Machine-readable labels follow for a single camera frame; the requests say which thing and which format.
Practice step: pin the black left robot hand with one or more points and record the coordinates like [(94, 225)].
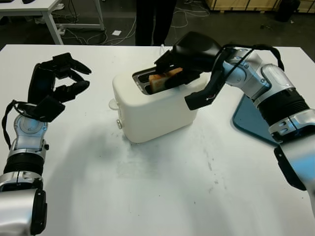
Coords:
[(40, 81)]

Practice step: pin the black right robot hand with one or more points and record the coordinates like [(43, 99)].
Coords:
[(194, 51)]

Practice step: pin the golden toast slice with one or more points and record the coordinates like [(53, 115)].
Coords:
[(157, 82)]

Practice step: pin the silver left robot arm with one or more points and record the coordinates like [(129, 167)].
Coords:
[(27, 137)]

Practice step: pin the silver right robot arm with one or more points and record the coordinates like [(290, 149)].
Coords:
[(270, 81)]

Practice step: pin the person in cream sweater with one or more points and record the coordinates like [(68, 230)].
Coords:
[(147, 24)]

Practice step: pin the white two-slot toaster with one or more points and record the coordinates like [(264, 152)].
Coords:
[(160, 115)]

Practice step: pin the white power strip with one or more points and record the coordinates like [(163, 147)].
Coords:
[(62, 30)]

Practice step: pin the white desk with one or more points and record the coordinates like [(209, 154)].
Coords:
[(37, 6)]

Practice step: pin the white paper sheet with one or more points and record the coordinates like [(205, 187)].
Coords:
[(116, 32)]

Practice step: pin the black object on desk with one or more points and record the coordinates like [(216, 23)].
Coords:
[(28, 1)]

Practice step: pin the blue plastic tray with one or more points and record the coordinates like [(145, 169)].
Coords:
[(248, 120)]

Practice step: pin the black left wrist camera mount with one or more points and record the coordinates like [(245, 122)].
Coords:
[(46, 109)]

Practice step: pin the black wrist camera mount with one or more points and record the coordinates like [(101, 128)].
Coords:
[(46, 109), (197, 100)]

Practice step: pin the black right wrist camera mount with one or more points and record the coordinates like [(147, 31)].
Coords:
[(197, 100)]

